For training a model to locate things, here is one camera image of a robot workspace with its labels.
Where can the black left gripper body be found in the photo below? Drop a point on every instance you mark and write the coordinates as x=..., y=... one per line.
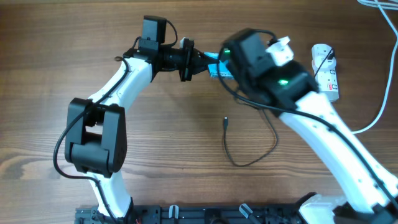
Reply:
x=180, y=59

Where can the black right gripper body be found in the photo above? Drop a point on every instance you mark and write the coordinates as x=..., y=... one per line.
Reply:
x=240, y=78

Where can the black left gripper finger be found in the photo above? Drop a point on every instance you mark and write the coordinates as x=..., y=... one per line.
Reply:
x=201, y=67
x=205, y=58

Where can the blue Galaxy smartphone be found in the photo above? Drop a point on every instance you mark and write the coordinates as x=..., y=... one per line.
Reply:
x=221, y=69

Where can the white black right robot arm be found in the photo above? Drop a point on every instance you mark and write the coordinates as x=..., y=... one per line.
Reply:
x=269, y=78

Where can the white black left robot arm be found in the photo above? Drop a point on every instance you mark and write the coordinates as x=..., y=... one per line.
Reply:
x=96, y=137

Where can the white charger plug adapter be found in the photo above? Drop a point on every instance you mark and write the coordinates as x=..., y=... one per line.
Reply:
x=323, y=63

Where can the white power strip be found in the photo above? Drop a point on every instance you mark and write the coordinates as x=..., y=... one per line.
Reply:
x=327, y=80

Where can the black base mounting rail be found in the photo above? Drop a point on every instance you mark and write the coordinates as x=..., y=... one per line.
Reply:
x=244, y=213

